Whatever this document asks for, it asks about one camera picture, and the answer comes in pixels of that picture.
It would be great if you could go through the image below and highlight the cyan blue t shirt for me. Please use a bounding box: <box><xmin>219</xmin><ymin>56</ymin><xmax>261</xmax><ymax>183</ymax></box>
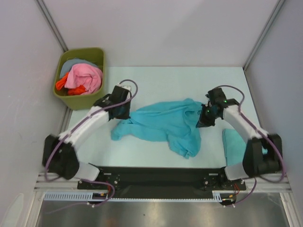
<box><xmin>111</xmin><ymin>98</ymin><xmax>202</xmax><ymax>159</ymax></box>

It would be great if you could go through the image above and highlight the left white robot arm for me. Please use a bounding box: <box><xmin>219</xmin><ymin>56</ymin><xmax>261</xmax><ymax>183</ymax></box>
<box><xmin>42</xmin><ymin>84</ymin><xmax>132</xmax><ymax>189</ymax></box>

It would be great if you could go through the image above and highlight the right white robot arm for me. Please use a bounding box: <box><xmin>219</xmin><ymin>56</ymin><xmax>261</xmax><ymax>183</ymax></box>
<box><xmin>196</xmin><ymin>85</ymin><xmax>286</xmax><ymax>190</ymax></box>

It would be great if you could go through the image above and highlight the pink t shirt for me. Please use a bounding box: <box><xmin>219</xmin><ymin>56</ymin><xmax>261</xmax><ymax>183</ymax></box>
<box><xmin>64</xmin><ymin>63</ymin><xmax>103</xmax><ymax>96</ymax></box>

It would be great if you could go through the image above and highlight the orange red t shirt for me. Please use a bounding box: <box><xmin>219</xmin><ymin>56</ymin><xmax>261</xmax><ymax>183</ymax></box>
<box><xmin>55</xmin><ymin>72</ymin><xmax>86</xmax><ymax>96</ymax></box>

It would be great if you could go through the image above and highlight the folded teal t shirt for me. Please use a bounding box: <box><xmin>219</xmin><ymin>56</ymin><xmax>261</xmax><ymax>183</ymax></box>
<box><xmin>222</xmin><ymin>129</ymin><xmax>246</xmax><ymax>166</ymax></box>

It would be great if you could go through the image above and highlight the olive green plastic bin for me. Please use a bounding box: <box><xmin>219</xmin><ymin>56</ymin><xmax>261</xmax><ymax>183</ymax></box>
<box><xmin>53</xmin><ymin>47</ymin><xmax>105</xmax><ymax>110</ymax></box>

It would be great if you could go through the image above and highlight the grey blue t shirt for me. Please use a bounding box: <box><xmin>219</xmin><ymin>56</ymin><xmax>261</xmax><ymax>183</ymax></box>
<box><xmin>59</xmin><ymin>58</ymin><xmax>98</xmax><ymax>79</ymax></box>

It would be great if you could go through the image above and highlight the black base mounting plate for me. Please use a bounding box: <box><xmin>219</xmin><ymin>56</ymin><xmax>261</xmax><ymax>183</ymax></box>
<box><xmin>78</xmin><ymin>164</ymin><xmax>247</xmax><ymax>199</ymax></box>

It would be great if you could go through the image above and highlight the aluminium extrusion rail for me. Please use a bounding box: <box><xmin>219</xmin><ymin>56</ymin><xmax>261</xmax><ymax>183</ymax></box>
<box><xmin>34</xmin><ymin>173</ymin><xmax>79</xmax><ymax>192</ymax></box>

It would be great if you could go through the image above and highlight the white slotted cable duct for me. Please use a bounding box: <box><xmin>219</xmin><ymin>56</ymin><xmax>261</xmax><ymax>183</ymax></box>
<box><xmin>44</xmin><ymin>192</ymin><xmax>236</xmax><ymax>202</ymax></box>

